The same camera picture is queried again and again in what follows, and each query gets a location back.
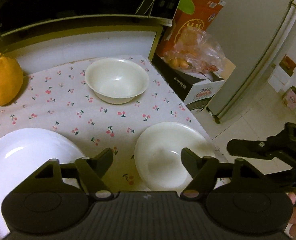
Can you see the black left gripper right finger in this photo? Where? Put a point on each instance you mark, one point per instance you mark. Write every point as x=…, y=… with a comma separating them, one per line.
x=203, y=172

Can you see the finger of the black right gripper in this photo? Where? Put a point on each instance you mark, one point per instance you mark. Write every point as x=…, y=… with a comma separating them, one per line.
x=266, y=150

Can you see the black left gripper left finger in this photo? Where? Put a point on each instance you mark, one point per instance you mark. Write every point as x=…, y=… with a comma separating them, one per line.
x=90, y=173

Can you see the small white bowl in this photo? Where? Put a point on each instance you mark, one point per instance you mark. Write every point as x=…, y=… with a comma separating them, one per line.
x=157, y=155

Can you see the plain white plate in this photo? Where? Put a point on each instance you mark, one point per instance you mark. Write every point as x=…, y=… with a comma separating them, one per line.
x=23, y=151

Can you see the large cream bowl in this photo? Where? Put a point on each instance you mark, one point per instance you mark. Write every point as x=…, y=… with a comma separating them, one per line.
x=116, y=81

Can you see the cherry print tablecloth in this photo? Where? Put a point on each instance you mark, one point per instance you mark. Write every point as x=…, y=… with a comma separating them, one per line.
x=59, y=100

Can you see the black white cardboard box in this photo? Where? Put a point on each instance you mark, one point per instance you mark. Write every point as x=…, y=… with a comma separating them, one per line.
x=195, y=90

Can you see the plastic bag of oranges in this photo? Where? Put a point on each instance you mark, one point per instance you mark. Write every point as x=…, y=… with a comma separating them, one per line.
x=196, y=51

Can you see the grey refrigerator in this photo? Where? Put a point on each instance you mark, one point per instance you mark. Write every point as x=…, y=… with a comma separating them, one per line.
x=251, y=33

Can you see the orange citrus on table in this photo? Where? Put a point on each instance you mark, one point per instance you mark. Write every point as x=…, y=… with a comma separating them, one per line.
x=11, y=79

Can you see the red gift box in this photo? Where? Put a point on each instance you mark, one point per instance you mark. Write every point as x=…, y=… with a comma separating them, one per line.
x=190, y=13

